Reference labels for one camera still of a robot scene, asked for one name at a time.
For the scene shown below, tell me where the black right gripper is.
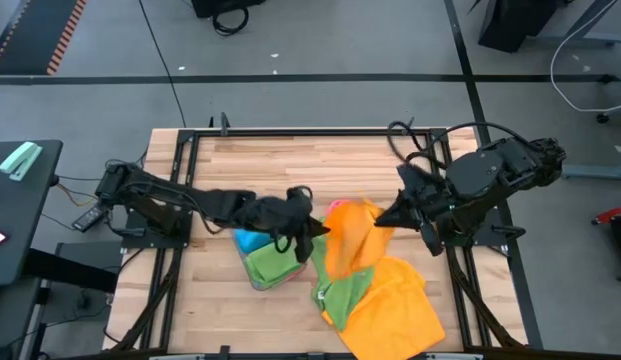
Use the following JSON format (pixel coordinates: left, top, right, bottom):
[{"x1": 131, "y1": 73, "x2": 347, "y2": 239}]
[{"x1": 373, "y1": 162, "x2": 459, "y2": 258}]

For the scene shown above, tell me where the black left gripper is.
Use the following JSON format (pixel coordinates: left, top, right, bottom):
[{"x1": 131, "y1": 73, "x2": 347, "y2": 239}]
[{"x1": 233, "y1": 185, "x2": 333, "y2": 265}]

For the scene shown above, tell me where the orange microfiber towel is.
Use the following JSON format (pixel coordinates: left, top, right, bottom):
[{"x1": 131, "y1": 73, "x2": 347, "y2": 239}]
[
  {"x1": 323, "y1": 198, "x2": 396, "y2": 281},
  {"x1": 322, "y1": 255, "x2": 447, "y2": 360}
]

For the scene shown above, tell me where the green microfiber towel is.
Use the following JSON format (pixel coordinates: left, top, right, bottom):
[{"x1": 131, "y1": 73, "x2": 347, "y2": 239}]
[
  {"x1": 309, "y1": 233, "x2": 377, "y2": 332},
  {"x1": 243, "y1": 248, "x2": 305, "y2": 290}
]

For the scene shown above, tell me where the blue microfiber towel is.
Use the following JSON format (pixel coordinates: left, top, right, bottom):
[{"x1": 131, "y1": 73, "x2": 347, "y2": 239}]
[{"x1": 234, "y1": 228, "x2": 275, "y2": 255}]

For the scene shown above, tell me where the clear plastic bin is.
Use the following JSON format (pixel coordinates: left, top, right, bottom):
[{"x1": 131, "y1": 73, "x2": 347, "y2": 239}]
[{"x1": 232, "y1": 225, "x2": 310, "y2": 293}]

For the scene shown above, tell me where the grey table foot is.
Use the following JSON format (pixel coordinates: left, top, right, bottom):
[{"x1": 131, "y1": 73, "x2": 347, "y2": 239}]
[{"x1": 558, "y1": 163, "x2": 621, "y2": 182}]

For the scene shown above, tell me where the red and black chair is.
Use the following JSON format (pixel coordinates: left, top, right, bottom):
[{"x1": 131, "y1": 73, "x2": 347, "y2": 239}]
[{"x1": 592, "y1": 204, "x2": 621, "y2": 284}]

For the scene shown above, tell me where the black furniture base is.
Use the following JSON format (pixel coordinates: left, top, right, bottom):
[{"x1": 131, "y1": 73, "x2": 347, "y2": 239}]
[{"x1": 477, "y1": 0, "x2": 621, "y2": 54}]

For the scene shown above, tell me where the black power adapter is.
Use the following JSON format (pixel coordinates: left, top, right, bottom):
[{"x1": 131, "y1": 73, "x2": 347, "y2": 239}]
[{"x1": 71, "y1": 202, "x2": 110, "y2": 234}]

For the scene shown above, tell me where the black box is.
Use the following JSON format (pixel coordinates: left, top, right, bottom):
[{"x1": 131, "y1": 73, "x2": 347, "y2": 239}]
[{"x1": 190, "y1": 0, "x2": 267, "y2": 20}]

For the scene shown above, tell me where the black desk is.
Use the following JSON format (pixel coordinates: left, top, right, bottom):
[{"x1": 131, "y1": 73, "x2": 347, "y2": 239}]
[{"x1": 0, "y1": 139, "x2": 64, "y2": 287}]

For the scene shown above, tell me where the mint green stapler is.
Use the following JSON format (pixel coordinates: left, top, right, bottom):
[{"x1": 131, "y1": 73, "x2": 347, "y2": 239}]
[{"x1": 0, "y1": 140, "x2": 44, "y2": 182}]

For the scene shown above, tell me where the black mat with striped edge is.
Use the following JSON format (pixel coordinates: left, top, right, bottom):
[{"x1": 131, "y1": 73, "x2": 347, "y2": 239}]
[{"x1": 0, "y1": 0, "x2": 87, "y2": 76}]

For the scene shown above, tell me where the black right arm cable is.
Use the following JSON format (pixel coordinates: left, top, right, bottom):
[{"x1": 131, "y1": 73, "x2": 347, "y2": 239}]
[{"x1": 386, "y1": 119, "x2": 529, "y2": 171}]

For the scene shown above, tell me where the white cable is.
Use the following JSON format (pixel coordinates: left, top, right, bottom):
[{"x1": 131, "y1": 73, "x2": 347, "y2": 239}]
[{"x1": 549, "y1": 0, "x2": 621, "y2": 115}]

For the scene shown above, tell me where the long black floor cable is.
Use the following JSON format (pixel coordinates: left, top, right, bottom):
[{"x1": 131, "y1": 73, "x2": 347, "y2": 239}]
[{"x1": 138, "y1": 0, "x2": 187, "y2": 129}]

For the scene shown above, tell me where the coiled black cable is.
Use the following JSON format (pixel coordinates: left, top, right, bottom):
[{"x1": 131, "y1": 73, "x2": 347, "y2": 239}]
[{"x1": 212, "y1": 4, "x2": 251, "y2": 37}]

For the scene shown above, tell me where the yellow cable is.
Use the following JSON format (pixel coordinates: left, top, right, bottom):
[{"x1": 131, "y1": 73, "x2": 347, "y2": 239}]
[{"x1": 57, "y1": 182, "x2": 99, "y2": 208}]

